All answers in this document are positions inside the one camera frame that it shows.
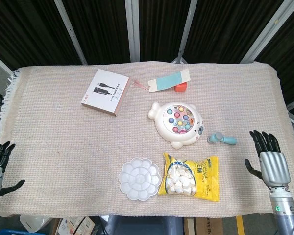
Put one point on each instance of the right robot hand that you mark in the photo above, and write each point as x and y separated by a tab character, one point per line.
274	169

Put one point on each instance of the teal and grey toy mallet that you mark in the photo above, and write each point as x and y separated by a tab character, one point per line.
225	140

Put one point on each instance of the white whack-a-mole toy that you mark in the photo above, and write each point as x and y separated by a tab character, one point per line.
166	134

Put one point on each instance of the white plastic bin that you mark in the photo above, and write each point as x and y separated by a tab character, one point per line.
34	222

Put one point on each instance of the yellow marshmallow bag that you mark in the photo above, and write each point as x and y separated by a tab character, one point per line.
205	178

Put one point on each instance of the beige woven tablecloth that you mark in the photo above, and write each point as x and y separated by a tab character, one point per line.
63	147

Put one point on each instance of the brown cardboard box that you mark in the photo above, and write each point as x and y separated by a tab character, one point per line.
205	226

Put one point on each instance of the printed cardboard box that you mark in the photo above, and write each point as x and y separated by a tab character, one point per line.
73	226

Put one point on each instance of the orange cube block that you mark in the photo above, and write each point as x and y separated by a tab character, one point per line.
181	88

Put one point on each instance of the white flower paint palette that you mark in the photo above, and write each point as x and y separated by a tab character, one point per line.
139	179

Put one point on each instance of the teal cream bookmark with tassel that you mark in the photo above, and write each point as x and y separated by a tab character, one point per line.
169	80

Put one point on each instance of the grey plastic chair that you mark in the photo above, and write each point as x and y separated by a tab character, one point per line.
144	225

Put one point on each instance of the black pleated curtain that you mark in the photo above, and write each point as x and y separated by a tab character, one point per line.
103	29

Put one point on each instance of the white metal frame bar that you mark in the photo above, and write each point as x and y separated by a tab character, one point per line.
0	63

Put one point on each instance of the white metal frame post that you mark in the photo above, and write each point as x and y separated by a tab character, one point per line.
187	29
132	29
71	31
267	31

